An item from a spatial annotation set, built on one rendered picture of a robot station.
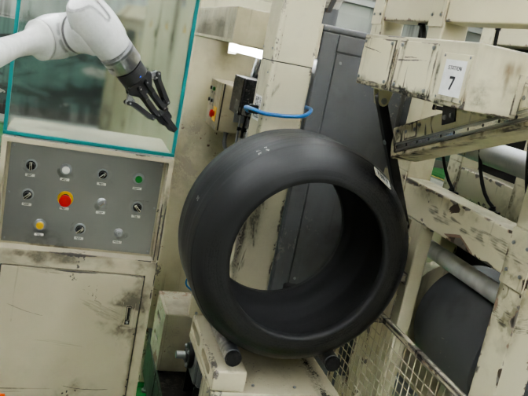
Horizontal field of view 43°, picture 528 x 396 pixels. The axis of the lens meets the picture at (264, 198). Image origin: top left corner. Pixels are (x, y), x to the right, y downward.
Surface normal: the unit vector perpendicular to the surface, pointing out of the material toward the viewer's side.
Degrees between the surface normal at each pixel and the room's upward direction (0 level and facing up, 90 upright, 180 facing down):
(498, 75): 90
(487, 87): 90
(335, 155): 43
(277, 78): 90
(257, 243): 90
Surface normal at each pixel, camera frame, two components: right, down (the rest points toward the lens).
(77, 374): 0.22, 0.24
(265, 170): -0.12, -0.45
